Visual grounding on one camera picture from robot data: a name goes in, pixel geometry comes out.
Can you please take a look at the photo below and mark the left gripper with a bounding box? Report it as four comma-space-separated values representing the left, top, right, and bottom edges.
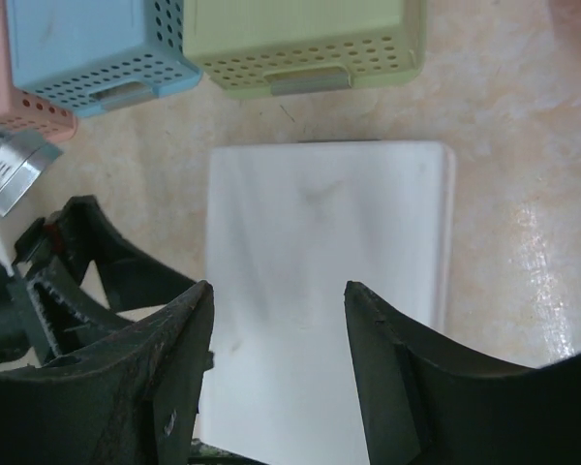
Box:
0, 196, 195, 367

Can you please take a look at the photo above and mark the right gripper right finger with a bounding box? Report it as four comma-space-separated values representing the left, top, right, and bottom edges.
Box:
345, 281, 581, 464

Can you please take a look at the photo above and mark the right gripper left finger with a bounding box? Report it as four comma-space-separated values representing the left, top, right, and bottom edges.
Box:
0, 281, 214, 464

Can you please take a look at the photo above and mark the pink perforated tray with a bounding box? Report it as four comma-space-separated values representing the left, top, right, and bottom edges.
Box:
0, 1, 77, 142

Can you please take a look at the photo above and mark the blue perforated tray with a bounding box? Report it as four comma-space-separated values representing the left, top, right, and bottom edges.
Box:
6, 0, 202, 118

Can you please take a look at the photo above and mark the white perforated tray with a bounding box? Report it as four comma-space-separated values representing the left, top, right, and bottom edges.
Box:
199, 141, 456, 464

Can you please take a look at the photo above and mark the light green perforated tray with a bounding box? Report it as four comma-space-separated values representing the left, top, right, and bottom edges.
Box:
183, 0, 428, 100

